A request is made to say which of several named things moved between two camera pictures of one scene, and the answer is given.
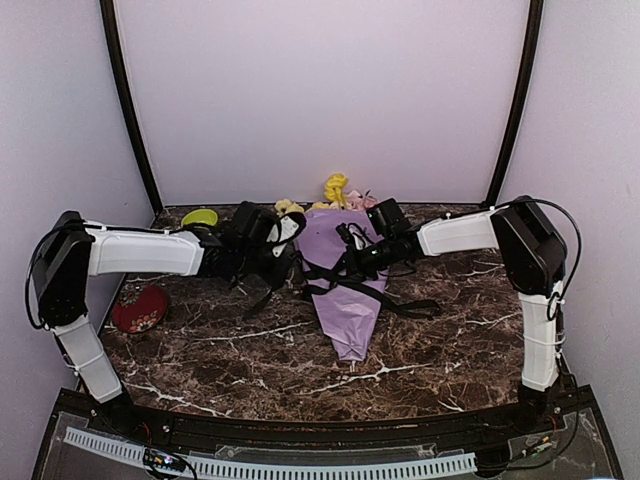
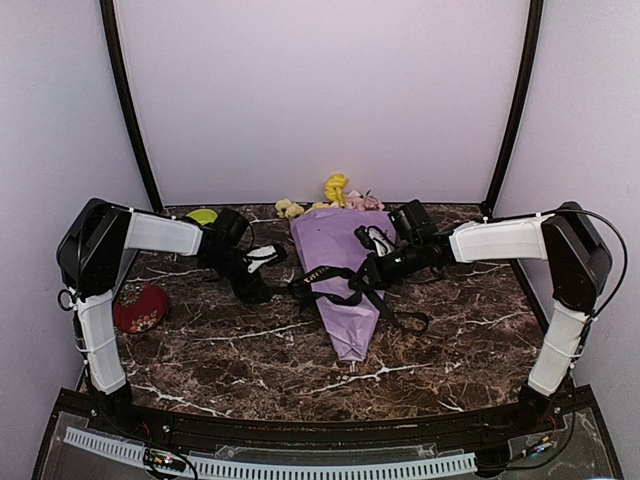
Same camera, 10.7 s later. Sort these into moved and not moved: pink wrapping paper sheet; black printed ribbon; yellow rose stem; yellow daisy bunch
Moved: black printed ribbon
Not moved: yellow daisy bunch; pink wrapping paper sheet; yellow rose stem
